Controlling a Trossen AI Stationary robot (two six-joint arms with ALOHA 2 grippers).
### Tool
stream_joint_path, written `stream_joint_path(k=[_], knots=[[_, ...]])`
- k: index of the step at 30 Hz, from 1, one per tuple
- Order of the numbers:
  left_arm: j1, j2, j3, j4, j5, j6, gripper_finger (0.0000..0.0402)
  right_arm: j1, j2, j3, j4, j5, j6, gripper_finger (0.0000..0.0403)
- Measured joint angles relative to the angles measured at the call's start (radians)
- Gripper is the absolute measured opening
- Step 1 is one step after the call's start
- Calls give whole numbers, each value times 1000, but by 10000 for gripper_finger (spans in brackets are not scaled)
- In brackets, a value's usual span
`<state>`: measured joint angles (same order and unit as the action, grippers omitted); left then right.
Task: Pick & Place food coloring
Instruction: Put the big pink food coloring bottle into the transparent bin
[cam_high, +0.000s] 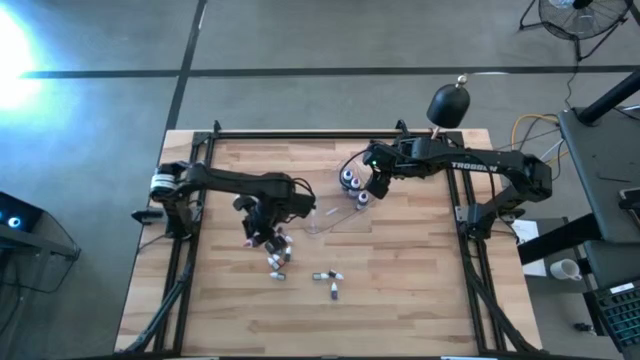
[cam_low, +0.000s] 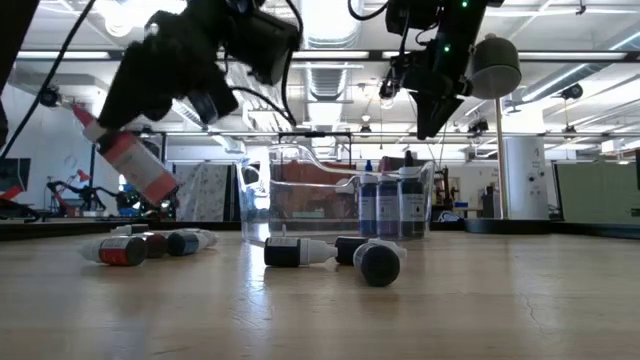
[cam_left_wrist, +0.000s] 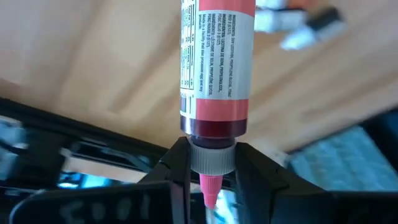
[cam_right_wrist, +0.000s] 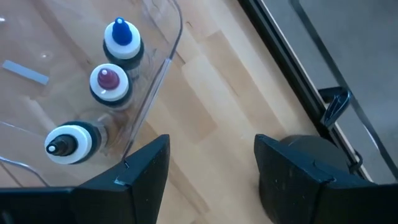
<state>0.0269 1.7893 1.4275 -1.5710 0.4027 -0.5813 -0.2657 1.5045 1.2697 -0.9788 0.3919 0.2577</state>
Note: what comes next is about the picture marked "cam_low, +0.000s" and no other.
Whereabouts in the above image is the black ceiling spotlight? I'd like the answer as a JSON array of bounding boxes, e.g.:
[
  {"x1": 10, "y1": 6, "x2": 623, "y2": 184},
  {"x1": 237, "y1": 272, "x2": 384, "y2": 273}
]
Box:
[{"x1": 559, "y1": 82, "x2": 585, "y2": 101}]

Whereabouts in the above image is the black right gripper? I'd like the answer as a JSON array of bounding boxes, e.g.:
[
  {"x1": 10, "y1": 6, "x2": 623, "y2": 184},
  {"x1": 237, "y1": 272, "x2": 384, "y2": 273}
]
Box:
[{"x1": 389, "y1": 47, "x2": 475, "y2": 142}]

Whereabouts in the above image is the large black food coloring bottle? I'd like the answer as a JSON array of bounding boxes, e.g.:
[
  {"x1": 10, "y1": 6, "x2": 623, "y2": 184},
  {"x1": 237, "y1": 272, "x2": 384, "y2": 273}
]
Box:
[{"x1": 397, "y1": 149, "x2": 427, "y2": 240}]

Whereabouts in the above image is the small dark food coloring bottle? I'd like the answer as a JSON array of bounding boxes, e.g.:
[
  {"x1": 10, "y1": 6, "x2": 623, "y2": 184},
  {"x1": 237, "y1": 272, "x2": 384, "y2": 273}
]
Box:
[
  {"x1": 352, "y1": 238, "x2": 408, "y2": 289},
  {"x1": 333, "y1": 235, "x2": 372, "y2": 266},
  {"x1": 263, "y1": 236, "x2": 340, "y2": 268}
]

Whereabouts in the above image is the large blue food coloring bottle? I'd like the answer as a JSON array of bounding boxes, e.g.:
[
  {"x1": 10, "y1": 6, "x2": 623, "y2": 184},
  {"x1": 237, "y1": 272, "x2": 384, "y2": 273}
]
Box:
[{"x1": 358, "y1": 159, "x2": 380, "y2": 238}]

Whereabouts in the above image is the black aluminium table frame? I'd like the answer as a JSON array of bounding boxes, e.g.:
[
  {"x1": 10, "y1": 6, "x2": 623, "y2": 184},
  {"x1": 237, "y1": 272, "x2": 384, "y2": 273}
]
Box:
[{"x1": 0, "y1": 215, "x2": 640, "y2": 242}]

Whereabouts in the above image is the silver ceiling duct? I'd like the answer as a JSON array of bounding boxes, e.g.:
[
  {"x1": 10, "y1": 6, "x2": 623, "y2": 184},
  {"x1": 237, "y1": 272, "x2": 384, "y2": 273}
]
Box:
[{"x1": 298, "y1": 0, "x2": 365, "y2": 104}]

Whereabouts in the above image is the large red food coloring bottle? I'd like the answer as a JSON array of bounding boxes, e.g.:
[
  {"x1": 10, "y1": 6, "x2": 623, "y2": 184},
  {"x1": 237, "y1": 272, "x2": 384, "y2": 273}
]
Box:
[{"x1": 71, "y1": 103, "x2": 180, "y2": 207}]

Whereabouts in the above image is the black left wrist camera cable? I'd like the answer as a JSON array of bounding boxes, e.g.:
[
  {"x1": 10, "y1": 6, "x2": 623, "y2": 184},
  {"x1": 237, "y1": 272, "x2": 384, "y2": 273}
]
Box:
[{"x1": 227, "y1": 0, "x2": 305, "y2": 127}]

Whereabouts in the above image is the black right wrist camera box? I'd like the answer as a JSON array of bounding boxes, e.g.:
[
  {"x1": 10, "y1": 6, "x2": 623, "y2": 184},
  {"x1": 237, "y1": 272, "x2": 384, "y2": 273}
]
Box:
[{"x1": 384, "y1": 0, "x2": 437, "y2": 37}]

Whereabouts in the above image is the green partition wall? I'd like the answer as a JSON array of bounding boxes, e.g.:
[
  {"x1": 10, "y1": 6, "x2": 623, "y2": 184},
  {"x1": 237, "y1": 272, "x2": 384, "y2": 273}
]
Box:
[{"x1": 553, "y1": 160, "x2": 640, "y2": 226}]

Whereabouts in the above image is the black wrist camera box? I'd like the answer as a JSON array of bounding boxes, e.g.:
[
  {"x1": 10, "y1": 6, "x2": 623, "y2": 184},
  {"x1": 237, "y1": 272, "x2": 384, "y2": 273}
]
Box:
[
  {"x1": 384, "y1": 0, "x2": 437, "y2": 37},
  {"x1": 187, "y1": 2, "x2": 302, "y2": 127}
]

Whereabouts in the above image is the small red food coloring bottle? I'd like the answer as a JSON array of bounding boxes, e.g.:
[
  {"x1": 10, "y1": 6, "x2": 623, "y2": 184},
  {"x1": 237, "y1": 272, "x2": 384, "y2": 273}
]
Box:
[{"x1": 133, "y1": 231, "x2": 169, "y2": 260}]

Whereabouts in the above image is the small blue food coloring bottle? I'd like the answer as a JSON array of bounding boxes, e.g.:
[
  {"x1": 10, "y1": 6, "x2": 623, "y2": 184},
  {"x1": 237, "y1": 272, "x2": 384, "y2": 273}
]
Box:
[{"x1": 166, "y1": 230, "x2": 211, "y2": 258}]

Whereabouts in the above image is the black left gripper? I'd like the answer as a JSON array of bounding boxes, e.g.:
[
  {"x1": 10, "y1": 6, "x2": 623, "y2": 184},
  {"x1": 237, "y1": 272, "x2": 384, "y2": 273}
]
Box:
[{"x1": 97, "y1": 0, "x2": 239, "y2": 131}]

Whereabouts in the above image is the white patterned cloth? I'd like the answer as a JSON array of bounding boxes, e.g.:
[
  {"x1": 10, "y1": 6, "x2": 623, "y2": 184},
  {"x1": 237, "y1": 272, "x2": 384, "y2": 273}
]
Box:
[{"x1": 175, "y1": 162, "x2": 232, "y2": 223}]

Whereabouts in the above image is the black desk lamp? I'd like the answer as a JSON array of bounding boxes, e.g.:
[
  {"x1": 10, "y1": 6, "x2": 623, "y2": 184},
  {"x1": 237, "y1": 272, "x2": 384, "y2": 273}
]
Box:
[{"x1": 462, "y1": 33, "x2": 551, "y2": 235}]

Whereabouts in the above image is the white round column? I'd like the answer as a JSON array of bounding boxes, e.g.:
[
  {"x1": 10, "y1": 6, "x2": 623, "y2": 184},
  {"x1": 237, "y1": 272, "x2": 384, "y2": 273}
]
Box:
[{"x1": 503, "y1": 135, "x2": 551, "y2": 221}]

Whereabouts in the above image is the dark wall monitor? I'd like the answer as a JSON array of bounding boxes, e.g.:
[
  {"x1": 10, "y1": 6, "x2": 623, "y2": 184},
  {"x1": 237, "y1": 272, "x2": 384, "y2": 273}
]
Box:
[{"x1": 0, "y1": 157, "x2": 32, "y2": 194}]

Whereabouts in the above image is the small dark-capped food coloring bottle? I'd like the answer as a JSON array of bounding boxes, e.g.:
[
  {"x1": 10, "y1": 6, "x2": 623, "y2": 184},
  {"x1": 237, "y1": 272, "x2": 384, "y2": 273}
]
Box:
[{"x1": 110, "y1": 223, "x2": 151, "y2": 237}]

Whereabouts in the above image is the clear plastic bin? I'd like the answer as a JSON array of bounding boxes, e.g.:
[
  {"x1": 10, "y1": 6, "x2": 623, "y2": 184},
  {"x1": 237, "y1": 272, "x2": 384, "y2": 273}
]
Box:
[{"x1": 236, "y1": 143, "x2": 437, "y2": 247}]

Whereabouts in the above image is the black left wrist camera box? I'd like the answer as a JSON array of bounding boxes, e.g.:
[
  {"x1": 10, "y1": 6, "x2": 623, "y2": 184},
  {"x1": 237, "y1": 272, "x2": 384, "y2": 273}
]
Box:
[{"x1": 187, "y1": 2, "x2": 302, "y2": 127}]

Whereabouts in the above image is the small red-label food coloring bottle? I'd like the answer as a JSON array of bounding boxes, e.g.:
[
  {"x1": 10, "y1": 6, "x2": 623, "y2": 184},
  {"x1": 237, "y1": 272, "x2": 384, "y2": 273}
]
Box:
[{"x1": 77, "y1": 235, "x2": 149, "y2": 268}]

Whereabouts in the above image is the large purple food coloring bottle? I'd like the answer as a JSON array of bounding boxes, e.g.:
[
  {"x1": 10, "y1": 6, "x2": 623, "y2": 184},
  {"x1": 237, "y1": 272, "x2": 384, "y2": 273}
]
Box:
[{"x1": 377, "y1": 155, "x2": 400, "y2": 239}]

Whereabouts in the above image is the black ceiling-hung device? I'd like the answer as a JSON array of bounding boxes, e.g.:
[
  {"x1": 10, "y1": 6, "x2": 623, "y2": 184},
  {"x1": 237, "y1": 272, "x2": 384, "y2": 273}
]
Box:
[{"x1": 378, "y1": 67, "x2": 401, "y2": 110}]

